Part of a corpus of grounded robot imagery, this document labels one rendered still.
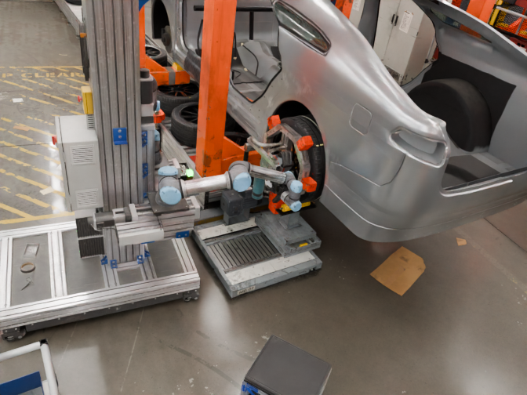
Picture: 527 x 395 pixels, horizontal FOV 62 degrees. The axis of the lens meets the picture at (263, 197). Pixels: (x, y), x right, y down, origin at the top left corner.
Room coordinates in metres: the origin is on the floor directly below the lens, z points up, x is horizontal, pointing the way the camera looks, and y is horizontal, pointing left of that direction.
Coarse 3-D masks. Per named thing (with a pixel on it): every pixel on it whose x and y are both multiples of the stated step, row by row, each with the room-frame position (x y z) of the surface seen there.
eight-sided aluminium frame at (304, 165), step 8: (280, 128) 2.94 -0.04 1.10; (288, 128) 2.94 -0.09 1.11; (264, 136) 3.09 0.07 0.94; (272, 136) 3.09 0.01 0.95; (288, 136) 2.86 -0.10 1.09; (296, 136) 2.81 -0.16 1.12; (296, 152) 2.75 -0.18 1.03; (304, 152) 2.75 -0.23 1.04; (304, 160) 2.73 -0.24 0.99; (304, 168) 2.67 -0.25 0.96; (304, 176) 2.71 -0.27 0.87; (304, 192) 2.69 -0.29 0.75
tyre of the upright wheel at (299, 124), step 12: (288, 120) 3.02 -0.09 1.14; (300, 120) 2.96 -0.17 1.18; (312, 120) 3.00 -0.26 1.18; (300, 132) 2.88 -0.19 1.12; (312, 132) 2.85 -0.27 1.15; (312, 156) 2.74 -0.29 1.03; (324, 156) 2.75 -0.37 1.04; (312, 168) 2.71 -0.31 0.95; (324, 168) 2.71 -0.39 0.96; (324, 180) 2.71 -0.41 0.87; (312, 192) 2.68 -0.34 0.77
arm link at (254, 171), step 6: (234, 162) 2.34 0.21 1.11; (240, 162) 2.34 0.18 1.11; (246, 162) 2.40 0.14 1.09; (252, 168) 2.39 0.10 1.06; (258, 168) 2.42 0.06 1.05; (264, 168) 2.45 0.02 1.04; (252, 174) 2.38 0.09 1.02; (258, 174) 2.39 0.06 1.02; (264, 174) 2.41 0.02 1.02; (270, 174) 2.42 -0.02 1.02; (276, 174) 2.45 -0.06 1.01; (282, 174) 2.47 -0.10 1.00; (288, 174) 2.50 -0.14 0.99; (270, 180) 2.43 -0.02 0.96; (276, 180) 2.44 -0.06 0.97; (282, 180) 2.45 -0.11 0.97; (288, 180) 2.46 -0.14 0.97
